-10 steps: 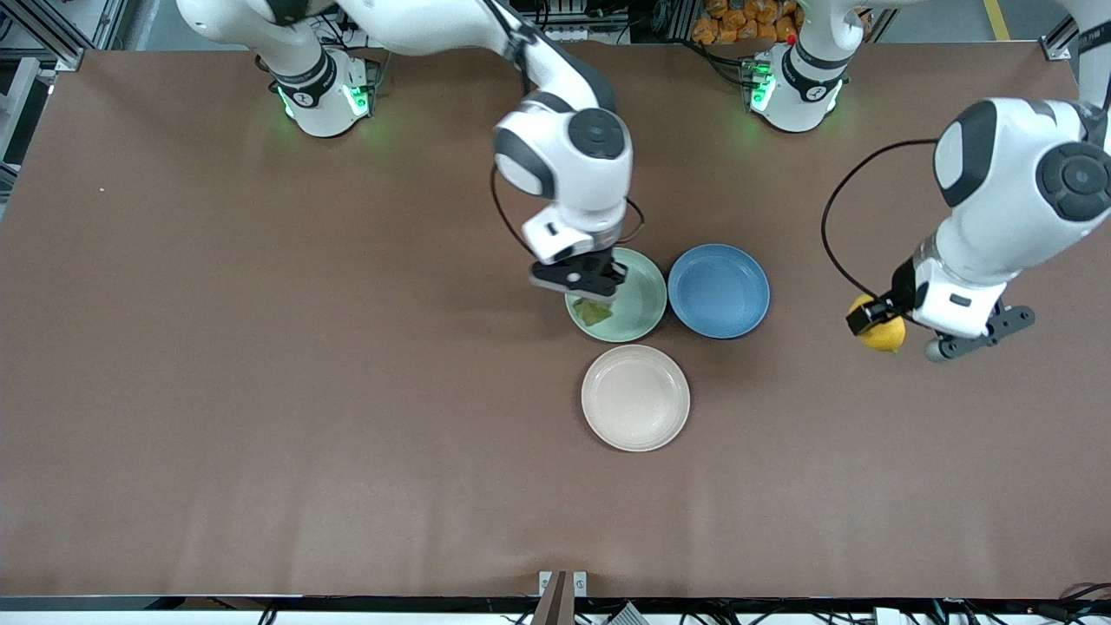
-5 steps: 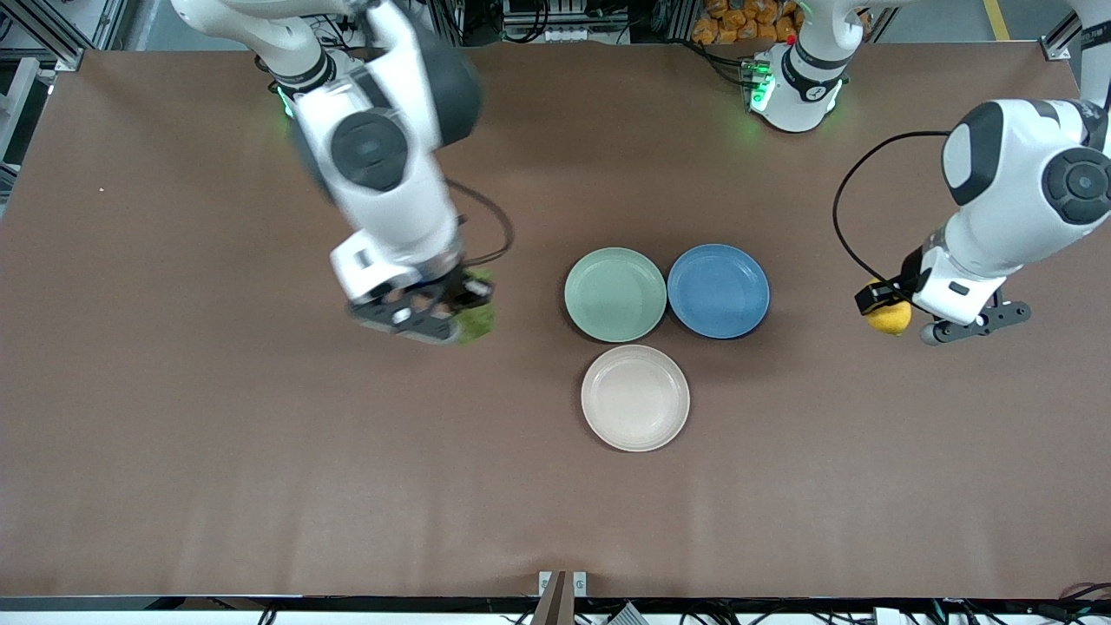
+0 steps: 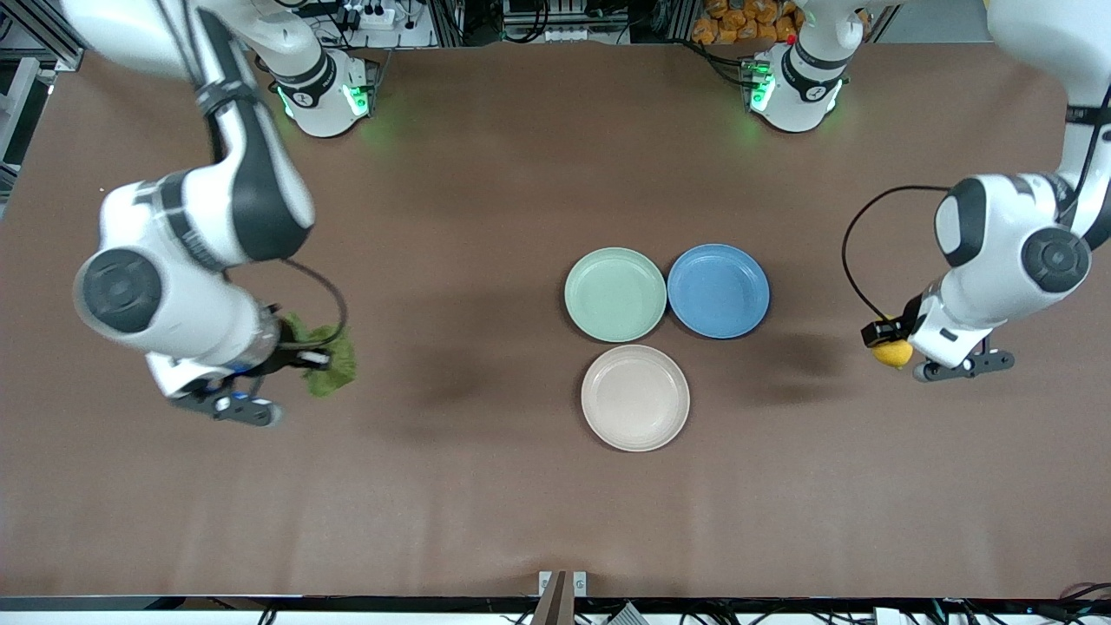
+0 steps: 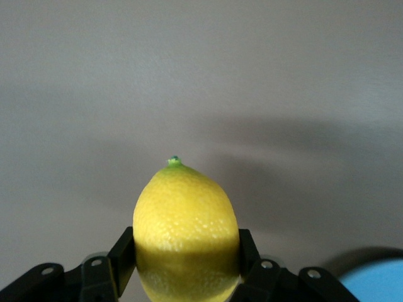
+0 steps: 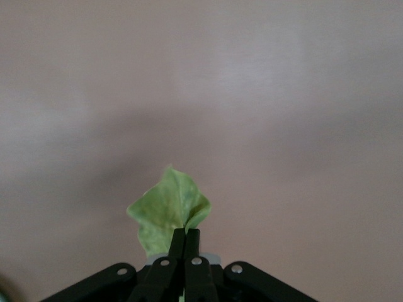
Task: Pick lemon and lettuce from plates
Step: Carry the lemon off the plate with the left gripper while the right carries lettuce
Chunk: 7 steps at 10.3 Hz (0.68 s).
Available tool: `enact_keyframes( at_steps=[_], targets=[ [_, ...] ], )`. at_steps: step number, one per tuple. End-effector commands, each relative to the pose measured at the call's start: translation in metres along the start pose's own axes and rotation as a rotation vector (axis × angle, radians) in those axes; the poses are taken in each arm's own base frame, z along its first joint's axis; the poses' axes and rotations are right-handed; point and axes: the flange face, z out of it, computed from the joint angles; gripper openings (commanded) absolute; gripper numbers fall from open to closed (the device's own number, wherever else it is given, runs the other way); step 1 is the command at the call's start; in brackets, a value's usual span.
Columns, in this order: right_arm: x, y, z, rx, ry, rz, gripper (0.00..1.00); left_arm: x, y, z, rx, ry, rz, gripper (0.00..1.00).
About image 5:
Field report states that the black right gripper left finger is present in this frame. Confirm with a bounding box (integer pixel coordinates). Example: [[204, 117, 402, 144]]
[[128, 228, 186, 302]]

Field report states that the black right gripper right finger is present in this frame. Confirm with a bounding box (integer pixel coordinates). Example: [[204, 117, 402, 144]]
[[184, 229, 219, 302]]

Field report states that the green lettuce leaf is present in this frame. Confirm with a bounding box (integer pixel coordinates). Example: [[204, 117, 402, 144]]
[[126, 163, 213, 262]]

